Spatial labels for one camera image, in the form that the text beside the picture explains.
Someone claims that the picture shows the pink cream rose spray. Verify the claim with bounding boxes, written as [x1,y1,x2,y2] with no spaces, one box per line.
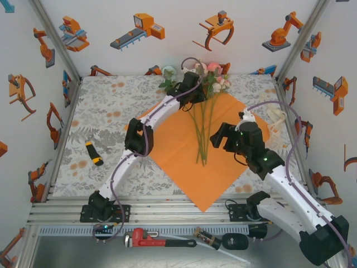
[192,60,224,167]

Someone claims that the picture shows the pale blue artificial flower stem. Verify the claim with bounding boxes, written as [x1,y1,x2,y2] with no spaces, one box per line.
[158,65,209,168]

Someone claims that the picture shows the cream ribbon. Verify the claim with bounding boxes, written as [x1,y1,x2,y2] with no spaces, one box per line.
[260,94,287,149]

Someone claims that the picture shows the orange wrapping paper sheet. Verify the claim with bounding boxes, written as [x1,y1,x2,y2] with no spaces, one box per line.
[124,93,270,213]

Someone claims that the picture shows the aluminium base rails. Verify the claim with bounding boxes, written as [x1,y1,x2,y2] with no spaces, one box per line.
[26,195,331,226]

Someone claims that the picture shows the black round connector cap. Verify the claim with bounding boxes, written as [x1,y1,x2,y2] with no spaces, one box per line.
[247,224,268,241]

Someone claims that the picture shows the black brass cylinder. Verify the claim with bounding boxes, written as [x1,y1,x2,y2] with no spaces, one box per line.
[194,226,223,251]

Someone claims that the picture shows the grey floral tablecloth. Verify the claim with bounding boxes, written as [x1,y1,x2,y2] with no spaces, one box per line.
[52,74,303,196]

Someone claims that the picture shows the black computer mouse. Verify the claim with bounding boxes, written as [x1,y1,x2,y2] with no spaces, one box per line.
[222,233,250,251]

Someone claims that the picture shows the white plastic strip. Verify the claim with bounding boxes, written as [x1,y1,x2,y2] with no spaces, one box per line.
[167,233,251,265]

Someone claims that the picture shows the red pipe wrench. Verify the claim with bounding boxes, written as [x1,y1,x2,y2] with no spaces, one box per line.
[123,227,197,248]

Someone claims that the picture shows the small circuit board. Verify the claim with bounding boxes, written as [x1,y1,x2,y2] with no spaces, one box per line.
[93,222,115,233]

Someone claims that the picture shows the grey metal shelf plate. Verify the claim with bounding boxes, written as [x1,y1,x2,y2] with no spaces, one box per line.
[29,233,326,268]

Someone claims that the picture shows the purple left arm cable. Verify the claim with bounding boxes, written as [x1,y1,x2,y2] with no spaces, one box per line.
[93,57,206,245]

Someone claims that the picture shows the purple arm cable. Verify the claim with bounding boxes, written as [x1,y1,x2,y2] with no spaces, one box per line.
[93,57,206,245]
[247,100,354,268]

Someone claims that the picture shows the aluminium side rail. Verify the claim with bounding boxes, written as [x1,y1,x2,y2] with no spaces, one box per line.
[273,76,317,196]
[41,78,83,203]

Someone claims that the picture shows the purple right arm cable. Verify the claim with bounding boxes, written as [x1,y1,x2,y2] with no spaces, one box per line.
[247,100,354,268]

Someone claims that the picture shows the claw gripper wall sticker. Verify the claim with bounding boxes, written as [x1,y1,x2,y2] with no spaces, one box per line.
[7,74,37,122]
[192,10,235,52]

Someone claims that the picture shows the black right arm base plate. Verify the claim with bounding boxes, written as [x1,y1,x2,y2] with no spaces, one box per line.
[228,203,279,223]

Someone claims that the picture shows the conveyor belt wall sticker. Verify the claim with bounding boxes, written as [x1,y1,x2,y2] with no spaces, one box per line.
[312,75,349,117]
[109,13,166,52]

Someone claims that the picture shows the milling machine wall sticker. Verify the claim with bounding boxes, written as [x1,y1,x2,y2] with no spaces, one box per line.
[300,31,322,63]
[58,16,90,52]

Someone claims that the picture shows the aluminium frame post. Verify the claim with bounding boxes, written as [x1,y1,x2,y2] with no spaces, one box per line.
[27,0,82,82]
[274,0,331,82]

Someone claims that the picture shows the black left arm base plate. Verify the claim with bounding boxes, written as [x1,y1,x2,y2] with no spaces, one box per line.
[80,204,132,223]

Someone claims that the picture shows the white slotted cable duct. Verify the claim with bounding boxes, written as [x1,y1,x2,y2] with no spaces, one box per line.
[38,225,250,236]

